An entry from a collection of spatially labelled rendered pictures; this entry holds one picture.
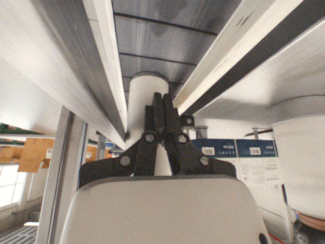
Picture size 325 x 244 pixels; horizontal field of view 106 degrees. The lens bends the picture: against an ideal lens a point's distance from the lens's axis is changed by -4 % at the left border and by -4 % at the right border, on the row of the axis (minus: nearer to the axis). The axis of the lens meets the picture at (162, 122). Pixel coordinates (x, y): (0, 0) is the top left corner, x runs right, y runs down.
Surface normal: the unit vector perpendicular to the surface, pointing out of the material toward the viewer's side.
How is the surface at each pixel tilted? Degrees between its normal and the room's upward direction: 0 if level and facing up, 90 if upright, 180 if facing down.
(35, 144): 89
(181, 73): 0
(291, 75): 0
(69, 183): 90
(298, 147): 88
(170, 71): 0
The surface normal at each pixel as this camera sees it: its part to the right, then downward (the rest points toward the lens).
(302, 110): -0.65, -0.20
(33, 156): -0.04, -0.29
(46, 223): 0.21, -0.26
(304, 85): 0.00, 0.96
